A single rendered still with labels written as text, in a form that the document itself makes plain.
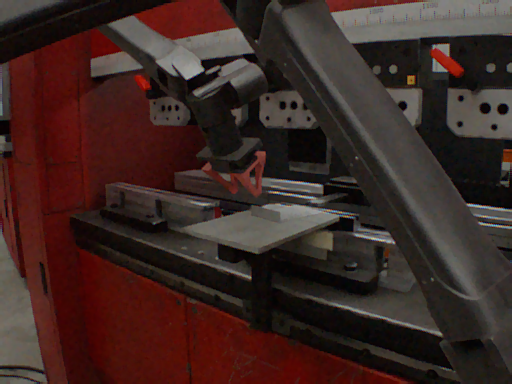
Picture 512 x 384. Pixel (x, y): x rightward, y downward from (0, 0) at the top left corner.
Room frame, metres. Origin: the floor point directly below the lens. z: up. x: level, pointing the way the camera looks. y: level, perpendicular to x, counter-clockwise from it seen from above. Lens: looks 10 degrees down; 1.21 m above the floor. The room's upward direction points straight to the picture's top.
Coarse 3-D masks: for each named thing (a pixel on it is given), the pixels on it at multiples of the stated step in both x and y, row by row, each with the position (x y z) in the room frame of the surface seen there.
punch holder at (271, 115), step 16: (272, 80) 0.89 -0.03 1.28; (288, 80) 0.87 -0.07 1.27; (272, 96) 0.89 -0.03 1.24; (288, 96) 0.86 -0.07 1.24; (272, 112) 0.89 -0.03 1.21; (288, 112) 0.86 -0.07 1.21; (304, 112) 0.84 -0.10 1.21; (288, 128) 0.86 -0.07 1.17; (304, 128) 0.84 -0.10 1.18; (320, 128) 0.84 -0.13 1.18
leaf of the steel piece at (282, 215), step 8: (256, 208) 0.81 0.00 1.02; (264, 208) 0.79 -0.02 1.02; (288, 208) 0.88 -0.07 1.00; (256, 216) 0.81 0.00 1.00; (264, 216) 0.79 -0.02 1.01; (272, 216) 0.77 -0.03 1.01; (280, 216) 0.76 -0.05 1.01; (288, 216) 0.80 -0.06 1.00; (296, 216) 0.80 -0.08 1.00; (304, 216) 0.80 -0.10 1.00
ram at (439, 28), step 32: (192, 0) 1.06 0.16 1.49; (352, 0) 0.78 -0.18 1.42; (384, 0) 0.74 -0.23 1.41; (416, 0) 0.70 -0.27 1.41; (96, 32) 1.37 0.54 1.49; (160, 32) 1.14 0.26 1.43; (192, 32) 1.06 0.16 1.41; (352, 32) 0.78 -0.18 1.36; (384, 32) 0.74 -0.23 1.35; (416, 32) 0.70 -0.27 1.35; (448, 32) 0.66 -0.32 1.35; (480, 32) 0.63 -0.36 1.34; (128, 64) 1.24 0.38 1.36
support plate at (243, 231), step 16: (272, 208) 0.88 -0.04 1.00; (208, 224) 0.75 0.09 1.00; (224, 224) 0.75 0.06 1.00; (240, 224) 0.75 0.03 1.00; (256, 224) 0.75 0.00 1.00; (272, 224) 0.75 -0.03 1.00; (288, 224) 0.75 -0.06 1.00; (304, 224) 0.75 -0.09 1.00; (320, 224) 0.75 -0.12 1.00; (208, 240) 0.68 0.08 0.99; (224, 240) 0.66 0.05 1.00; (240, 240) 0.65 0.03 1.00; (256, 240) 0.65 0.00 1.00; (272, 240) 0.65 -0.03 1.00; (288, 240) 0.67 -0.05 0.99
